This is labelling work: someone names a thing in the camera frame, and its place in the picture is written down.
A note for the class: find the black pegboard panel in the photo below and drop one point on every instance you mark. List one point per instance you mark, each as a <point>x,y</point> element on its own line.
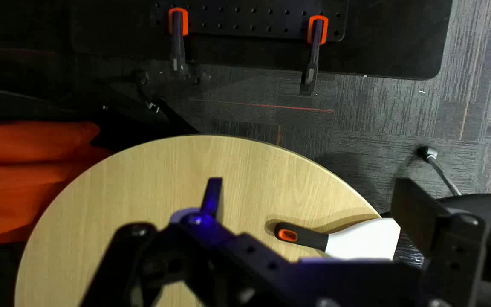
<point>382,40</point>

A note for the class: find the red cloth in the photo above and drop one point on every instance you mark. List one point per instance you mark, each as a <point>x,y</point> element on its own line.
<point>17,181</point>

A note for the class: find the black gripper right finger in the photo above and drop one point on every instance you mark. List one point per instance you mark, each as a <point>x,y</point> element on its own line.
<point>450,256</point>

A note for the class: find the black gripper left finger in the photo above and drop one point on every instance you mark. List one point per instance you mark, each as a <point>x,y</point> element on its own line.
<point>238,273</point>

